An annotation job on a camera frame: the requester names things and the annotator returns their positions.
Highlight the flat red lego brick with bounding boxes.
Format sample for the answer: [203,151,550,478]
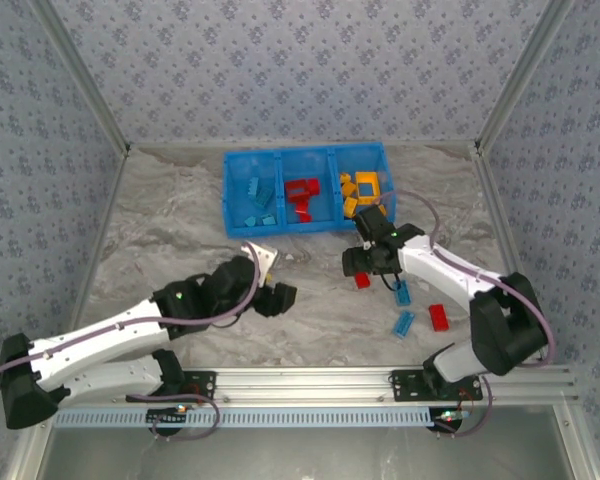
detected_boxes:
[428,303,452,332]

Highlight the blue three-compartment plastic bin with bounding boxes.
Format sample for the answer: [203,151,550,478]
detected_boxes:
[222,141,399,239]

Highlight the grey metal base panel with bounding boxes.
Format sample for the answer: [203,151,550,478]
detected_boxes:
[9,404,600,480]

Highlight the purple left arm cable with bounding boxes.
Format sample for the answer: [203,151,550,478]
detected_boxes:
[0,242,261,441]

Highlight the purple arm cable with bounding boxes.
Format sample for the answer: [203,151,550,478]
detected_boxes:
[372,189,556,439]
[0,242,261,441]

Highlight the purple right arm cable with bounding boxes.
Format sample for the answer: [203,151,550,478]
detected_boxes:
[372,189,556,439]

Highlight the yellow lego window frame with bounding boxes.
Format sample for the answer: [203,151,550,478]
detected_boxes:
[354,171,383,205]

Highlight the red lego window frame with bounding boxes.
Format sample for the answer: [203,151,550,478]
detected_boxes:
[284,180,309,204]

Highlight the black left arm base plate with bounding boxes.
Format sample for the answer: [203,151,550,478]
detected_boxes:
[127,368,217,404]

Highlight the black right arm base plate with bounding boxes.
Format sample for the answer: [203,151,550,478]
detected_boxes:
[390,367,484,404]

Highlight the aluminium horizontal mounting rail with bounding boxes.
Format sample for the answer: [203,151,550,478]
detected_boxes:
[57,365,579,407]

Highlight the aluminium table edge rail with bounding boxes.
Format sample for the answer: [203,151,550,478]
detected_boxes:
[127,141,481,151]
[469,144,554,364]
[74,149,130,321]

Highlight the slotted white cable tray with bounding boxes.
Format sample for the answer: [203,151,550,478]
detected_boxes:
[53,405,436,429]

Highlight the aluminium frame post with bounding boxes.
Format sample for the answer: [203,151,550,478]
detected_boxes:
[29,0,131,156]
[474,0,576,151]

